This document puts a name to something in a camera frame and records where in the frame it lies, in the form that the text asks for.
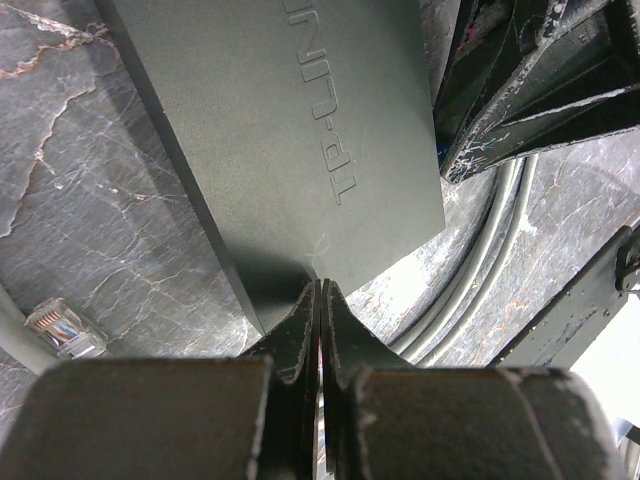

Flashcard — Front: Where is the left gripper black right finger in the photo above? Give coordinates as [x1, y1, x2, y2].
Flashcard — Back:
[320, 280, 627, 479]

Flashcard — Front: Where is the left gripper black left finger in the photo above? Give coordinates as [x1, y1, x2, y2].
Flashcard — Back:
[1, 281, 321, 479]

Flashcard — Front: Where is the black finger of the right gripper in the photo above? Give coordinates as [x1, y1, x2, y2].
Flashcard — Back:
[440, 84, 639, 183]
[435, 1, 639, 145]

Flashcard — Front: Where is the black network switch box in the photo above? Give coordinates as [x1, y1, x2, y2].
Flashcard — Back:
[97, 1, 445, 332]

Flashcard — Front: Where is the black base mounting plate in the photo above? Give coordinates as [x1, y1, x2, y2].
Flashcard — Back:
[489, 225, 639, 370]

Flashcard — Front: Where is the grey network cable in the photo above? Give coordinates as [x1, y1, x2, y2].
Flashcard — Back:
[0, 152, 541, 376]

